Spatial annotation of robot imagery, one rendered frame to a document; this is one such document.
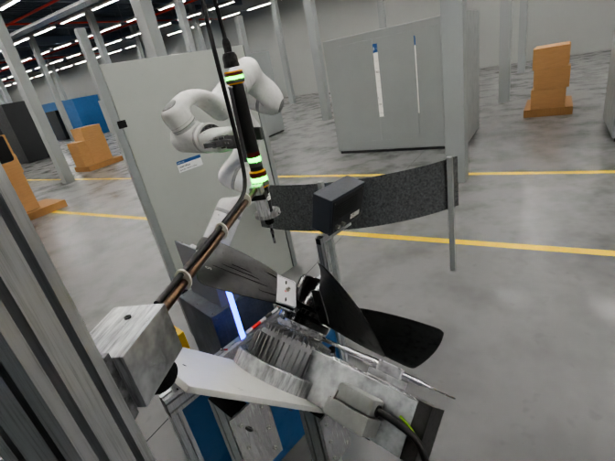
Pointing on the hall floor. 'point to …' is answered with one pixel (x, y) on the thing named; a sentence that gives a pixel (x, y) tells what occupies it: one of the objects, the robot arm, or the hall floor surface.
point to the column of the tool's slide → (51, 360)
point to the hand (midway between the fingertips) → (245, 137)
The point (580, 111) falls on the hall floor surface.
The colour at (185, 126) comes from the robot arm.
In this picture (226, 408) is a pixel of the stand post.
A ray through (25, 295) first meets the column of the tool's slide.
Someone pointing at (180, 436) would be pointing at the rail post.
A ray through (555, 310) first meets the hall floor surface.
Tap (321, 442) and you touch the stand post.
